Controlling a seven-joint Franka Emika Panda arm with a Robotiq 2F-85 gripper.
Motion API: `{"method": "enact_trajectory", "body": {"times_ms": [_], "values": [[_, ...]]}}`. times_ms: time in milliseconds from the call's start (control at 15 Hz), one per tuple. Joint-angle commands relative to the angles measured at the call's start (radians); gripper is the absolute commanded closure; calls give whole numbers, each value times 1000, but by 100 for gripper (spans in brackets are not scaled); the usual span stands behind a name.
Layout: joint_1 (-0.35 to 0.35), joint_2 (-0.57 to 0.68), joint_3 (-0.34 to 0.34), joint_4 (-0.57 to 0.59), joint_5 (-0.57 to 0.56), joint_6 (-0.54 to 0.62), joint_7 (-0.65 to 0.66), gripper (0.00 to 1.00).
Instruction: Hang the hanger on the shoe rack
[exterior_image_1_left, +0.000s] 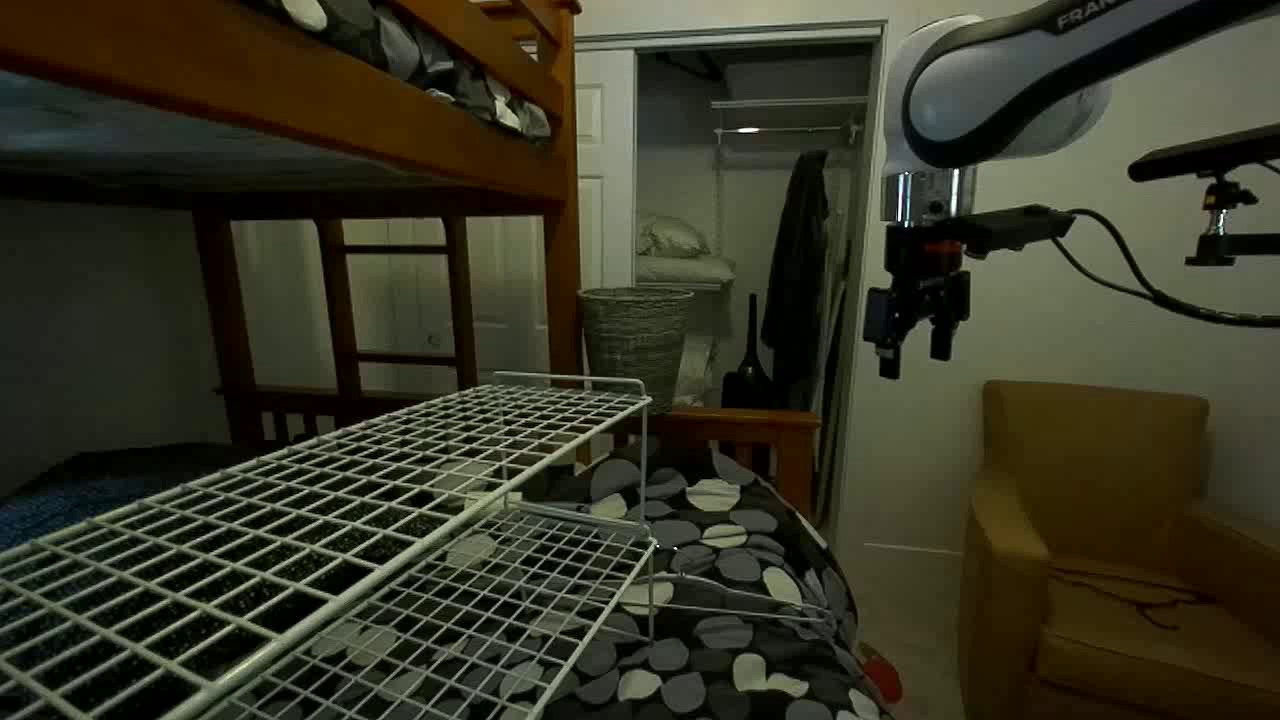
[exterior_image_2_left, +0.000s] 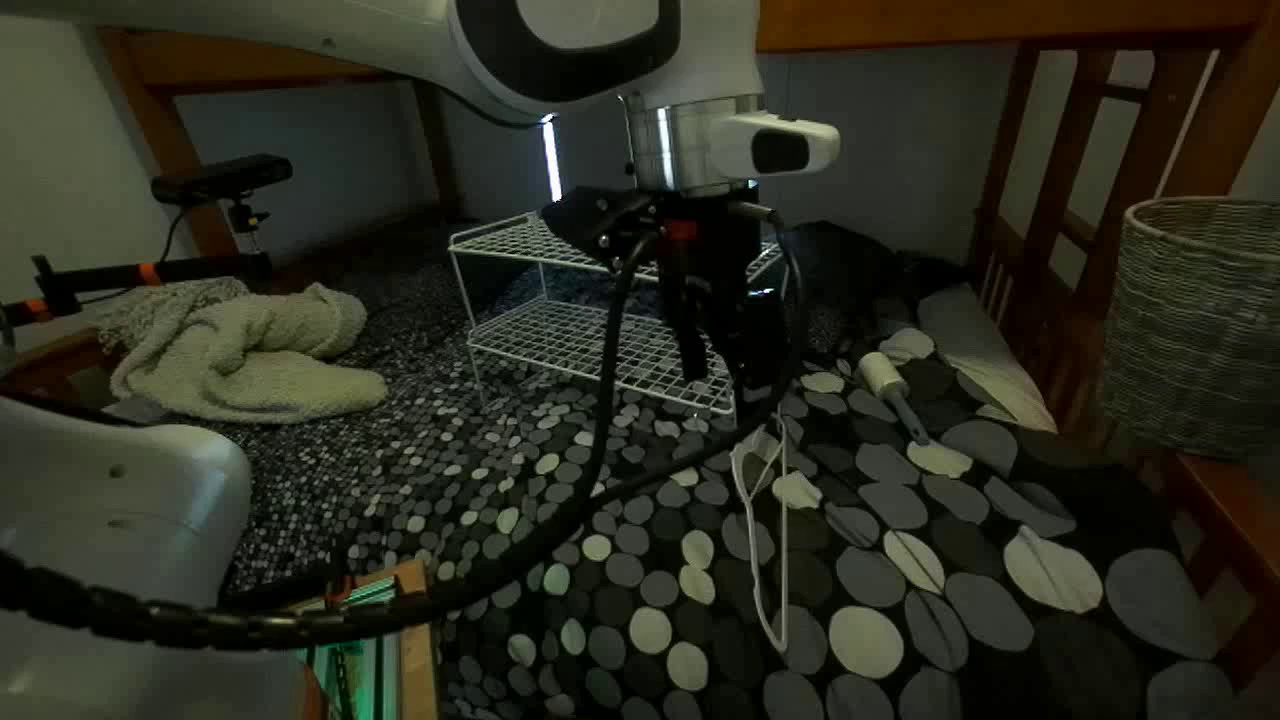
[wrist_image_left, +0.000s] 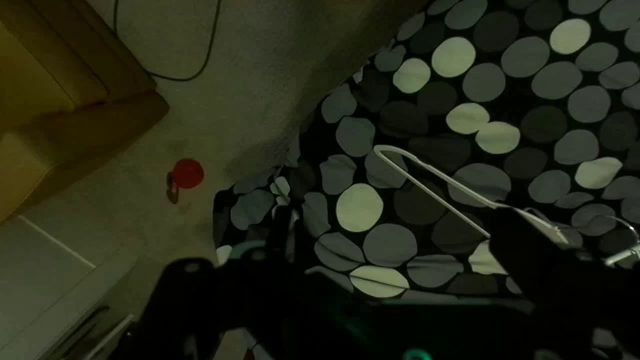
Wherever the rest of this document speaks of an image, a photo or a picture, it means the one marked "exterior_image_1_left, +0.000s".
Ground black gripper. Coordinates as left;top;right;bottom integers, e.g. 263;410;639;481
859;222;978;384

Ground dark hanging jacket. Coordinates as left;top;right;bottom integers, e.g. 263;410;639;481
762;149;837;412

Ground black bottle shaped object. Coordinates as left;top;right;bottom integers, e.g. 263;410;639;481
719;291;779;412

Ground mustard yellow armchair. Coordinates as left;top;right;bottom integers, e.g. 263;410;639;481
956;377;1280;720

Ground folded white linens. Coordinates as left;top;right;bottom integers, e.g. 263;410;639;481
637;217;742;291

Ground grey woven laundry basket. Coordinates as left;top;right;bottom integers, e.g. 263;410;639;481
577;284;703;412

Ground black grey dotted duvet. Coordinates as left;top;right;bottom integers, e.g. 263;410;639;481
235;425;896;720

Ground small red object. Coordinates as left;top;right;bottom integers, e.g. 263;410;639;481
855;639;914;709

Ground white closet door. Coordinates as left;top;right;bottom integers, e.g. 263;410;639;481
574;50;639;295

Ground dotted upper bunk bedding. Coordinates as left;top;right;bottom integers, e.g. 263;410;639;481
253;0;562;143

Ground blue bed sheet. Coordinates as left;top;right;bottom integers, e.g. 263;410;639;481
0;441;253;554

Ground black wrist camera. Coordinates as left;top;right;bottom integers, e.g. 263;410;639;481
956;202;1080;259

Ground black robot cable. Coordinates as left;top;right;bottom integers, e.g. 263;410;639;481
1054;203;1280;333

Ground black camera on stand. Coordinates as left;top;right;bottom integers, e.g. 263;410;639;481
1125;122;1280;272

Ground white wire shoe rack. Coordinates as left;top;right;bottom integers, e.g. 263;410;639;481
0;372;660;720

